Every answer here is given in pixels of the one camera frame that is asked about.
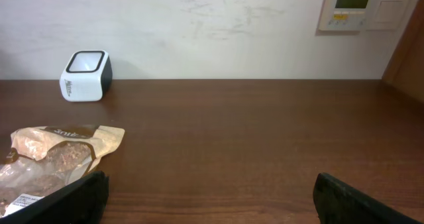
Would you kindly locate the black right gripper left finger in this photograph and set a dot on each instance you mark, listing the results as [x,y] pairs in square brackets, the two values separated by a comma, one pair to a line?
[81,202]

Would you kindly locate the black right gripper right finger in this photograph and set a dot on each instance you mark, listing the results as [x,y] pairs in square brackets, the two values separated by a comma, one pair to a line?
[337,202]

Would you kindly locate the white barcode scanner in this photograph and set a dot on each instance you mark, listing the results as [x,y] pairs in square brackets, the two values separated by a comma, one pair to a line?
[87,76]

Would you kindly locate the brown wooden side panel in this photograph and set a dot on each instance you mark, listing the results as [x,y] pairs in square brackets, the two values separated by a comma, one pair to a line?
[405,69]

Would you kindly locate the beige wall control panel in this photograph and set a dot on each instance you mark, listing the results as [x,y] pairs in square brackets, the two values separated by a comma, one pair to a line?
[359,15]

